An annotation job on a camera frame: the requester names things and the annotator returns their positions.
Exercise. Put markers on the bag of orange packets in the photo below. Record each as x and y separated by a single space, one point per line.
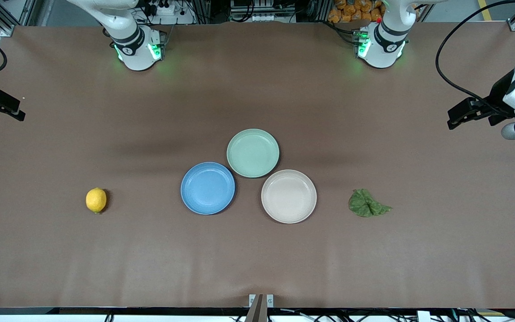
356 11

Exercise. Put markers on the green lettuce leaf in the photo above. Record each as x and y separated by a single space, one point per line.
365 203

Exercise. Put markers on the yellow lemon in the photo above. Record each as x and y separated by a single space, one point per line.
96 200

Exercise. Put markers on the beige plate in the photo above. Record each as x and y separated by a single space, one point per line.
289 196

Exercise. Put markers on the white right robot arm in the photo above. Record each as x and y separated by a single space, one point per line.
134 44

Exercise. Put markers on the blue plate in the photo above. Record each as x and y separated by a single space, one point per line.
207 188

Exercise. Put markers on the green plate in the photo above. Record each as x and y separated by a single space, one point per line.
253 153

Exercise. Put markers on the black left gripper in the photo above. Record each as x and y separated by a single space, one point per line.
500 95

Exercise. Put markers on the white power strip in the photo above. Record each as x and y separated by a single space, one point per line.
168 11

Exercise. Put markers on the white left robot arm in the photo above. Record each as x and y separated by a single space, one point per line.
385 44

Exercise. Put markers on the metal table edge bracket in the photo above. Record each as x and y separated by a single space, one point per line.
261 304

